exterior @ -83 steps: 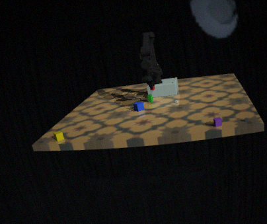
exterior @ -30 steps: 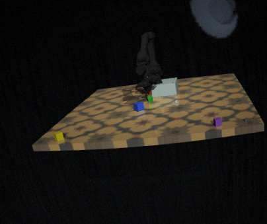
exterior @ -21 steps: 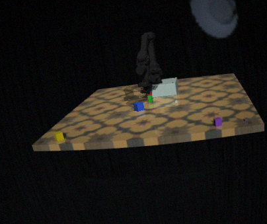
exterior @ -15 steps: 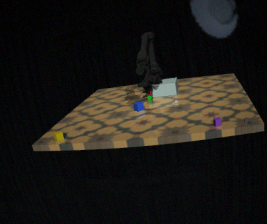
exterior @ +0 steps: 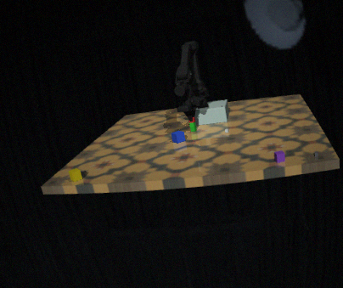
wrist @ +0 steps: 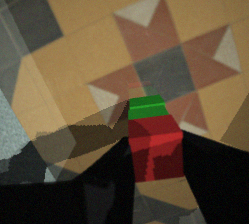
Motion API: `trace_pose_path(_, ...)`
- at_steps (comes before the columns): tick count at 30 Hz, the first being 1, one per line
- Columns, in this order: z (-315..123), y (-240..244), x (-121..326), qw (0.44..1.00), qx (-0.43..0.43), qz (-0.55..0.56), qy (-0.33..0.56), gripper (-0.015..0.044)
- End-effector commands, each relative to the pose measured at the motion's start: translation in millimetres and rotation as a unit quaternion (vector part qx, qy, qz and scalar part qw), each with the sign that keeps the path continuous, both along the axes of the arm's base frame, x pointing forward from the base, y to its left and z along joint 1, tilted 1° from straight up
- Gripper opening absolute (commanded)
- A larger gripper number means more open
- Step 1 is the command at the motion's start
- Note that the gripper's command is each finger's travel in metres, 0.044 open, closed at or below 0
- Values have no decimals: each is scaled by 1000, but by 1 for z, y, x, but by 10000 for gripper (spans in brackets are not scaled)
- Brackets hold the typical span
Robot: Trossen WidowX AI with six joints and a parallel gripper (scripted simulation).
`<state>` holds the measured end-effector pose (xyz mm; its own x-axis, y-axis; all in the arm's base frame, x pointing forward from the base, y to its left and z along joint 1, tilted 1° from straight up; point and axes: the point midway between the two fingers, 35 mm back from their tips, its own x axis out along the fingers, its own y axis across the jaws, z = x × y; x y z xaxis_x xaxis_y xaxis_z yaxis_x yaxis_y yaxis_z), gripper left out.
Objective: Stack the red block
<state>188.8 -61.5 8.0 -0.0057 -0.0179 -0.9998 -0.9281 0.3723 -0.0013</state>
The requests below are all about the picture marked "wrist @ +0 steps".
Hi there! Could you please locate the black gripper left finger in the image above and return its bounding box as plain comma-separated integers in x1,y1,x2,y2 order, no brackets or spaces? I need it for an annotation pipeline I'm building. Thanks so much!
0,136,136,224

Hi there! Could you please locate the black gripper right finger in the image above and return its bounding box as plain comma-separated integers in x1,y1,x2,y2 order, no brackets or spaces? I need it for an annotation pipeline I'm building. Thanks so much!
181,130,249,224

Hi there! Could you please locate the red block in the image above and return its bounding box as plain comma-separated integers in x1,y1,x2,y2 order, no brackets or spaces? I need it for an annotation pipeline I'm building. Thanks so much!
128,114,184,183

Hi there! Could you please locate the green block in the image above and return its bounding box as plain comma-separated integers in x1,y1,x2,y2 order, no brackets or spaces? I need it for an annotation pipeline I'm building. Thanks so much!
128,105,170,120
129,95,166,109

